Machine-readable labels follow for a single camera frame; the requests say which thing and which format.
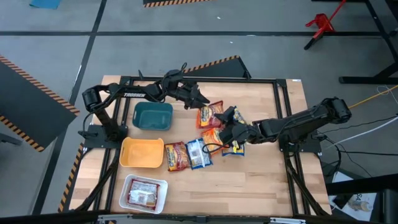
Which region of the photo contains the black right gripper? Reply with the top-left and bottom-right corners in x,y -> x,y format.
213,105 -> 261,146

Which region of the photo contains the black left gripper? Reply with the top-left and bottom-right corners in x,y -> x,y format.
174,79 -> 211,110

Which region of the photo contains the orange Maruchan noodle packet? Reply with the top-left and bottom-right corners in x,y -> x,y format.
201,127 -> 225,156

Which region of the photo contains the red Maruchan noodle packet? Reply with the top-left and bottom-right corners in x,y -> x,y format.
127,178 -> 161,210
164,141 -> 191,172
195,100 -> 225,129

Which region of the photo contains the yellow plastic bin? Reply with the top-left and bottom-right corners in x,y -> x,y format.
119,136 -> 165,169

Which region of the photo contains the white plastic bin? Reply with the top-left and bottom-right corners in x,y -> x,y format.
118,174 -> 169,215

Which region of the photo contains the teal plastic bin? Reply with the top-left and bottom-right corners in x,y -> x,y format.
132,101 -> 174,131

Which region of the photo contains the hazard tape strip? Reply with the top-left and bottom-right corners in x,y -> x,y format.
58,142 -> 85,213

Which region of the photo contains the white paper sheet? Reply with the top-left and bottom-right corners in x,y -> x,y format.
329,170 -> 379,222

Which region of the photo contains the large hazard-striped black mat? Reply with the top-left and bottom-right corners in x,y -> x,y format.
0,54 -> 80,153

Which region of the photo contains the blue floor mat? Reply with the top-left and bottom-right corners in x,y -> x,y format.
29,0 -> 62,9

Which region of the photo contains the black equipment stand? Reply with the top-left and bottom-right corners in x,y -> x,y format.
325,173 -> 398,224

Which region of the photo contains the dark desk foot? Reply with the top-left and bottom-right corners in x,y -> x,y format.
0,132 -> 23,147

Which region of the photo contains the black aluminium table frame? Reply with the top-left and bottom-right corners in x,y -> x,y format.
70,70 -> 332,218

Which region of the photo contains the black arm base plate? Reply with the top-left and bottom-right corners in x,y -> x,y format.
83,124 -> 129,149
278,136 -> 323,154

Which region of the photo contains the black rail with silver brackets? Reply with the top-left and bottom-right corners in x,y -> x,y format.
0,210 -> 343,224

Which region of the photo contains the white floor cable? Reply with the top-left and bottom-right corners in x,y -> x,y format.
329,116 -> 398,147

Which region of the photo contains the black floor cable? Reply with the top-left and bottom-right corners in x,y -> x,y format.
320,136 -> 398,178

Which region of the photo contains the black desk frame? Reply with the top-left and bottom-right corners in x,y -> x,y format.
338,0 -> 398,85

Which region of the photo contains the yellow extension cable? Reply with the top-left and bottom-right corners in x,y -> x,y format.
348,84 -> 398,110

